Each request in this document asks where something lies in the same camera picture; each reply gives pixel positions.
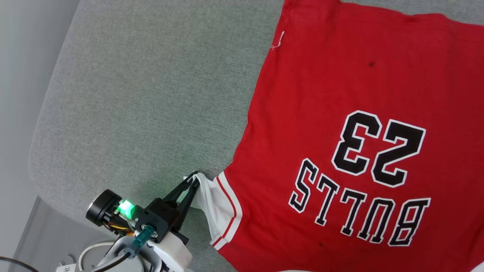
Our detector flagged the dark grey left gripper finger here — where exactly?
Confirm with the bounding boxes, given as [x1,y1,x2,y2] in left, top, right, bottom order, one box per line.
[174,179,200,227]
[162,172,200,202]

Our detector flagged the white cable loop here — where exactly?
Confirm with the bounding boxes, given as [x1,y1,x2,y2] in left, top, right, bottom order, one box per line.
[78,242,115,272]

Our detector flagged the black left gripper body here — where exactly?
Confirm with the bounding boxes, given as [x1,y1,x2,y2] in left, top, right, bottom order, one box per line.
[117,197,182,228]

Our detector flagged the white left camera mount bracket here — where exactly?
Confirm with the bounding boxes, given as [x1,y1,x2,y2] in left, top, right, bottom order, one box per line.
[146,230,193,272]

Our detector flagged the black left camera cable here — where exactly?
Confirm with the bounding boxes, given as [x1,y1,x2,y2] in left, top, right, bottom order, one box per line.
[90,251,132,272]

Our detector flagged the thin black floor cable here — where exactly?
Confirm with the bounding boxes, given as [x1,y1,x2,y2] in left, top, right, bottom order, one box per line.
[0,256,40,272]

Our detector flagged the red Bulls 23 basketball jersey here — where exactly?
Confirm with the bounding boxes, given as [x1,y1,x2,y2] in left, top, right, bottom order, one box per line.
[184,0,484,272]

